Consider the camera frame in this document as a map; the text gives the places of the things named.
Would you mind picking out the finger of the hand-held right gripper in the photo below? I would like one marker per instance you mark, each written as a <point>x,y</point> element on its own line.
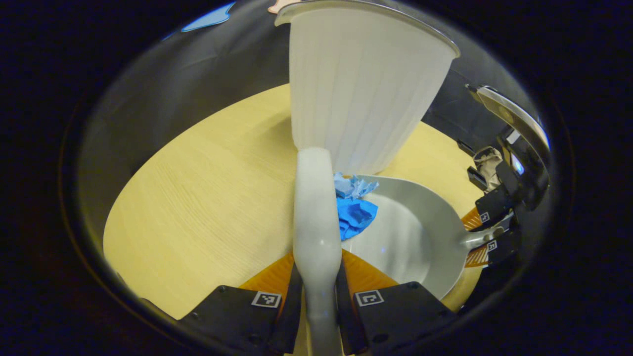
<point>504,247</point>
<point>494,205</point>

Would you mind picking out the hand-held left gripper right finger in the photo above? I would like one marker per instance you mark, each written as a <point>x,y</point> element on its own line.
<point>400,316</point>

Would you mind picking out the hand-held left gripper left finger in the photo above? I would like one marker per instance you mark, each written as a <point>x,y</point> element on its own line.
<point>232,316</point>

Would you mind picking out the white plastic dustpan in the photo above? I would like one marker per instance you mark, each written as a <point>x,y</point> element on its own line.
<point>420,237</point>

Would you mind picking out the light blue paper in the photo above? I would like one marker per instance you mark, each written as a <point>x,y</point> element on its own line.
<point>353,187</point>

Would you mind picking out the white ribbed garbage bin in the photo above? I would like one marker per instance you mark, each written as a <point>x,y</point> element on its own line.
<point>361,89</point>

